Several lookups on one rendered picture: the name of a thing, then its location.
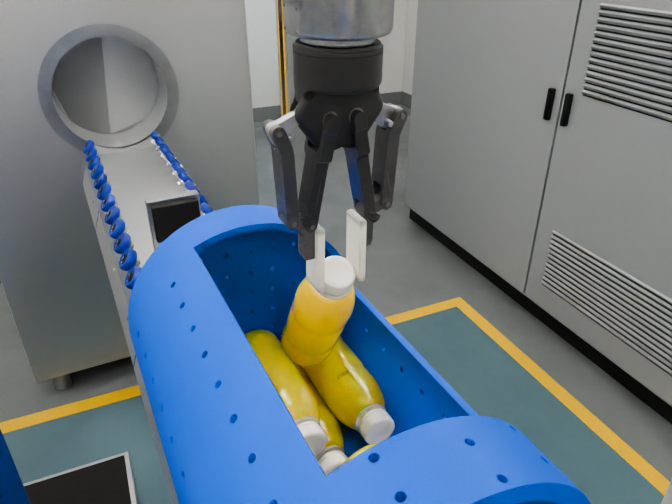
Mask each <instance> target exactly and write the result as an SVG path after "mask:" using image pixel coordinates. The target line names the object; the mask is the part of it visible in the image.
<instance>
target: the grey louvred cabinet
mask: <svg viewBox="0 0 672 504"><path fill-rule="evenodd" d="M405 204H406V205H407V206H408V207H409V208H410V216H409V218H410V219H411V220H413V221H414V222H415V223H417V224H418V225H419V226H420V227H422V228H423V229H424V230H425V231H427V232H428V233H429V234H430V235H432V236H433V237H434V238H436V239H437V240H438V241H439V242H441V243H442V244H443V245H444V246H446V247H447V248H448V249H450V250H451V251H452V252H453V253H455V254H456V255H457V256H458V257H460V258H461V259H462V260H464V261H465V262H466V263H467V264H469V265H470V266H471V267H472V268H474V269H475V270H476V271H478V272H479V273H480V274H481V275H483V276H484V277H485V278H486V279H488V280H489V281H490V282H491V283H493V284H494V285H495V286H497V287H498V288H499V289H500V290H502V291H503V292H504V293H505V294H507V295H508V296H509V297H511V298H512V299H513V300H514V301H516V302H517V303H518V304H519V305H521V306H522V307H523V308H525V309H526V310H527V311H528V312H530V313H531V314H532V315H533V316H535V317H536V318H537V319H539V320H540V321H541V322H542V323H544V324H545V325H546V326H547V327H549V328H550V329H551V330H553V331H554V332H555V333H556V334H558V335H559V336H560V337H561V338H563V339H564V340H565V341H566V342H568V343H569V344H570V345H572V346H573V347H574V348H575V349H577V350H578V351H579V352H580V353H582V354H583V355H584V356H586V357H587V358H588V359H589V360H591V361H592V362H593V363H594V364H596V365H597V366H598V367H600V368H601V369H602V370H603V371H605V372H606V373H607V374H608V375H610V376H611V377H612V378H614V379H615V380H616V381H617V382H619V383H620V384H621V385H622V386H624V387H625V388H626V389H627V390H629V391H630V392H631V393H633V394H634V395H635V396H636V397H638V398H639V399H640V400H641V401H643V402H644V403H645V404H647V405H648V406H649V407H650V408H652V409H653V410H654V411H655V412H657V413H658V414H659V415H661V416H662V417H663V418H664V419H666V420H667V421H668V422H669V423H671V424H672V0H418V8H417V24H416V39H415V54H414V70H413V85H412V100H411V115H410V131H409V146H408V161H407V177H406V192H405Z"/></svg>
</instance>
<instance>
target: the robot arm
mask: <svg viewBox="0 0 672 504"><path fill-rule="evenodd" d="M282 3H283V28H284V30H285V32H286V33H288V34H289V35H292V36H295V37H299V38H298V39H296V40H295V43H293V78H294V89H295V95H294V99H293V101H292V103H291V106H290V112H289V113H288V114H286V115H284V116H282V117H281V118H279V119H277V120H276V121H273V120H271V119H267V120H265V121H264V122H263V124H262V129H263V131H264V133H265V135H266V137H267V139H268V141H269V143H270V145H271V153H272V163H273V172H274V182H275V192H276V202H277V212H278V217H279V219H280V220H281V221H282V222H283V223H284V224H285V225H286V226H287V227H288V228H289V229H290V230H296V229H298V251H299V253H300V255H301V256H302V257H303V258H304V259H305V260H306V279H307V280H308V281H309V283H310V284H311V285H312V286H313V287H314V289H315V290H316V291H317V292H318V293H321V292H324V290H325V230H324V229H323V228H322V227H321V226H320V225H319V224H318V221H319V215H320V210H321V204H322V199H323V193H324V188H325V182H326V176H327V171H328V165H329V163H331V162H332V159H333V153H334V150H336V149H339V148H341V147H343V149H344V151H345V156H346V162H347V168H348V174H349V180H350V186H351V192H352V198H353V204H354V208H355V209H356V211H354V210H353V209H349V210H347V230H346V259H347V260H349V261H350V262H351V263H352V265H353V266H354V269H355V272H356V277H355V278H356V279H357V280H358V281H359V282H362V281H364V280H365V264H366V246H368V245H371V243H372V240H373V223H375V222H377V221H378V220H379V218H380V214H379V213H377V212H379V211H380V210H382V209H384V210H388V209H389V208H390V207H391V206H392V202H393V193H394V184H395V175H396V166H397V157H398V148H399V139H400V134H401V131H402V129H403V127H404V124H405V122H406V119H407V116H408V114H407V111H406V110H404V109H402V108H400V107H398V106H395V105H393V104H391V103H388V104H385V103H383V99H382V97H381V95H380V91H379V86H380V84H381V82H382V68H383V46H384V45H383V44H382V43H381V41H380V40H379V39H377V38H381V37H384V36H387V35H389V34H390V33H391V32H392V29H393V21H394V3H395V0H282ZM375 120H376V123H377V127H376V132H375V142H374V153H373V164H372V175H371V171H370V163H369V156H368V155H369V153H370V146H369V139H368V131H369V130H370V128H371V127H372V125H373V123H374V122H375ZM297 126H298V127H299V128H300V129H301V131H302V132H303V133H304V134H305V136H306V140H305V146H304V151H305V161H304V168H303V174H302V180H301V186H300V192H299V199H298V194H297V181H296V169H295V157H294V151H293V147H292V144H291V143H292V142H294V141H295V132H294V131H295V128H296V127H297Z"/></svg>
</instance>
